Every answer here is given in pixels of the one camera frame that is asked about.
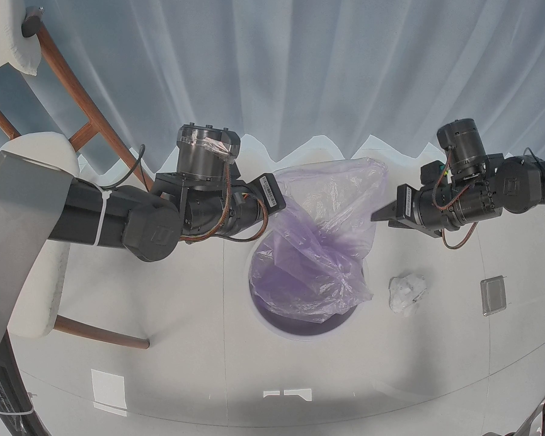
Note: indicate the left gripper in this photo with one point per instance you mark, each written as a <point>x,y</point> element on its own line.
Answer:
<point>254,207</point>

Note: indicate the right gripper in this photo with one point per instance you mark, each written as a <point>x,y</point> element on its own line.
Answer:
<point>429,211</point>

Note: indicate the purple plastic bag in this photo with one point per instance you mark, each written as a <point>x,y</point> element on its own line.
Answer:
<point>318,225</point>

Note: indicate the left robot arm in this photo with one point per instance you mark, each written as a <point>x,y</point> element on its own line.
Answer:
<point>22,225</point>

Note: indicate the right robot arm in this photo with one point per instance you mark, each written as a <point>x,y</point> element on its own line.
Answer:
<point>522,186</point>

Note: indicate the white trash bin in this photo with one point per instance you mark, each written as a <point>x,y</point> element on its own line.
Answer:
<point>306,338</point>

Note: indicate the crumpled white paper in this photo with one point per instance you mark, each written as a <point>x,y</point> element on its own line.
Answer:
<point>406,294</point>

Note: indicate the pale blue curtain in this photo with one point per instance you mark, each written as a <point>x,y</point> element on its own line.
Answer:
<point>299,52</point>

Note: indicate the wooden chair with white cushions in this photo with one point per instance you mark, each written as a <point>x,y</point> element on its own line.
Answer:
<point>9,21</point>

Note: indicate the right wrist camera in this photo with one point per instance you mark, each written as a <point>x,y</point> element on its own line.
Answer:
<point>433,175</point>

